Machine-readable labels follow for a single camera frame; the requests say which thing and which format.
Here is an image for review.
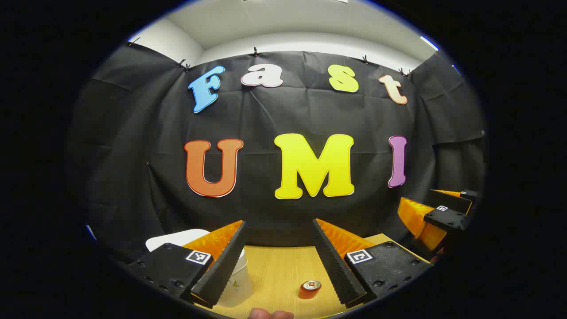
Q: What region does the black backdrop cloth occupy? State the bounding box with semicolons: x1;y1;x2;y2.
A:
66;42;488;266

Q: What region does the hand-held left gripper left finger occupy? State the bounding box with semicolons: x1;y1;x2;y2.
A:
128;220;248;309

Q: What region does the wooden desktop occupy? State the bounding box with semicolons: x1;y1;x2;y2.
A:
195;233;432;319

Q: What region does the red pop can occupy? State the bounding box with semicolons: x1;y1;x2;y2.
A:
298;280;322;300

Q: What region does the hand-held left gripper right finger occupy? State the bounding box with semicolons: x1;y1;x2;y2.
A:
312;218;432;309

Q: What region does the white desktop garbage bin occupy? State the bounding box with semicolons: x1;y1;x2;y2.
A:
145;229;253;308

